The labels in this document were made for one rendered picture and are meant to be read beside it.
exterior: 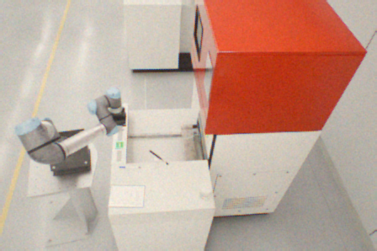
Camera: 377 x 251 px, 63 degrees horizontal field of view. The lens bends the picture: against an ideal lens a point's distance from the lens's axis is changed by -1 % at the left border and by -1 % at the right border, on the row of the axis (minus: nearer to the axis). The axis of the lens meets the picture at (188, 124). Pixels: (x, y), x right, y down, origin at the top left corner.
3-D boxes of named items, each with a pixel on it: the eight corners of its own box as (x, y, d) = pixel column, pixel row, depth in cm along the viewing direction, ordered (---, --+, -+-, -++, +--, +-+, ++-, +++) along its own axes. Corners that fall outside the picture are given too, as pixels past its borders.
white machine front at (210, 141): (195, 91, 270) (199, 53, 240) (209, 172, 217) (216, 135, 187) (192, 91, 269) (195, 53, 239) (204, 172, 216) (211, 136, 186)
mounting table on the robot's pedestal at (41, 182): (33, 206, 205) (27, 197, 195) (37, 153, 233) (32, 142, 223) (102, 194, 214) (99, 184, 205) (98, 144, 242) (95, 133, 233)
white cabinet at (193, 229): (188, 164, 318) (195, 108, 257) (200, 262, 255) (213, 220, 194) (124, 167, 311) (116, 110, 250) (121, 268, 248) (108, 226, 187)
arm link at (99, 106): (97, 120, 167) (114, 111, 172) (87, 101, 165) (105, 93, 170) (93, 121, 174) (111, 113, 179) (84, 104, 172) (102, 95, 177)
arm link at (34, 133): (44, 146, 190) (25, 156, 138) (32, 125, 188) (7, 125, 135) (62, 137, 193) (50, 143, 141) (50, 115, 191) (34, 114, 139)
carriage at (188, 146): (191, 127, 238) (191, 125, 236) (197, 168, 214) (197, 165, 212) (181, 128, 237) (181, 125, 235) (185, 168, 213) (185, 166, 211)
